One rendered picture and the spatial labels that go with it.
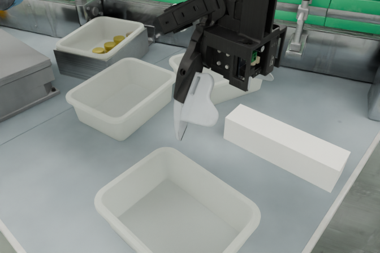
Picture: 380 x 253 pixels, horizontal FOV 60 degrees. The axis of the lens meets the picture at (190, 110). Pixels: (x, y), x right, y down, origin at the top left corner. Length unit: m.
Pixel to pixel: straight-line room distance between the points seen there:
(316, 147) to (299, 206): 0.12
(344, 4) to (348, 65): 0.16
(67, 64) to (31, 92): 0.14
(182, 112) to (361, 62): 0.68
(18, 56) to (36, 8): 0.34
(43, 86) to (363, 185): 0.89
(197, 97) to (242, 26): 0.10
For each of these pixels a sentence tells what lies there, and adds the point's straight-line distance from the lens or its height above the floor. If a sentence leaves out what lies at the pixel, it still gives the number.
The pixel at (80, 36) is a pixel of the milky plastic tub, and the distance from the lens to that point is 1.04.
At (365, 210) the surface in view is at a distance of 1.12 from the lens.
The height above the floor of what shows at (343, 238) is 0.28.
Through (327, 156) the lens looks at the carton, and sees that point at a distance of 0.66.
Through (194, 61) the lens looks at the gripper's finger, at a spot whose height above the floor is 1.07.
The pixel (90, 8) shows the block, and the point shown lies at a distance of 1.12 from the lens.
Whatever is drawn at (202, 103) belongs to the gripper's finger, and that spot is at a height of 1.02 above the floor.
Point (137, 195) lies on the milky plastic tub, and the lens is 0.62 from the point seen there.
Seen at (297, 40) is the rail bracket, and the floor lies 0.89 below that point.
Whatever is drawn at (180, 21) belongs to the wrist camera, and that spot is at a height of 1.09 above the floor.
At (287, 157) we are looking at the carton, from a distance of 0.67.
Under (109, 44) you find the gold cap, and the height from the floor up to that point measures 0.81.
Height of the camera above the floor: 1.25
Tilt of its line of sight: 38 degrees down
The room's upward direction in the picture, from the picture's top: straight up
